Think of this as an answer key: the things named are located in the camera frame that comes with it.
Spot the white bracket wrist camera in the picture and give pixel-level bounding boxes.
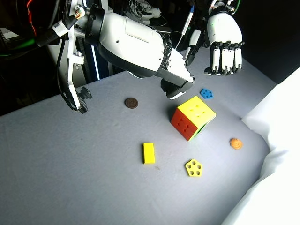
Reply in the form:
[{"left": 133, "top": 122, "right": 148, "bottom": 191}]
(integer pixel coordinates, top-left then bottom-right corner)
[{"left": 56, "top": 35, "right": 93, "bottom": 115}]

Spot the grey table cloth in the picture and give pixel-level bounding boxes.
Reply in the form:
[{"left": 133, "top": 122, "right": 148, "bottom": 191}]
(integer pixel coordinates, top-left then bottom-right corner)
[{"left": 0, "top": 48, "right": 277, "bottom": 225}]

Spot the brown round disc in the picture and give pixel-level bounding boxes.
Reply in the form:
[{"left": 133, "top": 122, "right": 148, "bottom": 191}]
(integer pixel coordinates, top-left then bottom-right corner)
[{"left": 124, "top": 97, "right": 139, "bottom": 109}]

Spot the yellow pentagon block with holes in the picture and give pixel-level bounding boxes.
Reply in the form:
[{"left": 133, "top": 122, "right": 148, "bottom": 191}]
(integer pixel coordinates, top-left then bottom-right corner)
[{"left": 185, "top": 159, "right": 203, "bottom": 178}]

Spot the orange swirl toy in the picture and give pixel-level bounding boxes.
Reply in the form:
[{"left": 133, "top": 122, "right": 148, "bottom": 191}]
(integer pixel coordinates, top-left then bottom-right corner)
[{"left": 229, "top": 137, "right": 243, "bottom": 150}]

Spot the white cable bundle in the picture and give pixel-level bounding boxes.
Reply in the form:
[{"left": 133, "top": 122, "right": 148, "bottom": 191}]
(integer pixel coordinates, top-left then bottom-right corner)
[{"left": 126, "top": 0, "right": 162, "bottom": 25}]

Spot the colourful puzzle cube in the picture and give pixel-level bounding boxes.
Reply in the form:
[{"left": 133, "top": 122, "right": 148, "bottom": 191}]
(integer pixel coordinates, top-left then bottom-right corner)
[{"left": 170, "top": 95, "right": 217, "bottom": 142}]

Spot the yellow rectangular block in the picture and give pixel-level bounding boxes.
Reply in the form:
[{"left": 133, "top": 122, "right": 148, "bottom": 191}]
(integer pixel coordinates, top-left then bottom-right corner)
[{"left": 143, "top": 142, "right": 156, "bottom": 165}]

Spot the blue pentagon block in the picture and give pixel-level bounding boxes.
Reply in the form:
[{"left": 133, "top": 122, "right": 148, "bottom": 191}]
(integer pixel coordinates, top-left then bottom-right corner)
[{"left": 200, "top": 88, "right": 214, "bottom": 100}]

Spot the white cloth sheet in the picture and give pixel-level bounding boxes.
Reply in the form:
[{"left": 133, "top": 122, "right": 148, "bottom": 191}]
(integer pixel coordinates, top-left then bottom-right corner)
[{"left": 221, "top": 67, "right": 300, "bottom": 225}]

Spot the grey flat device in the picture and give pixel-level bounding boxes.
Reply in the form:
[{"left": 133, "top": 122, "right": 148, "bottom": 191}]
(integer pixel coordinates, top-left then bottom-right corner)
[{"left": 0, "top": 27, "right": 20, "bottom": 51}]

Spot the white adapter stick, blue end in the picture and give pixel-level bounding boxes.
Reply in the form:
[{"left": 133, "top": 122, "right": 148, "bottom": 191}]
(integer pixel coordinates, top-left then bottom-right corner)
[{"left": 180, "top": 4, "right": 195, "bottom": 36}]

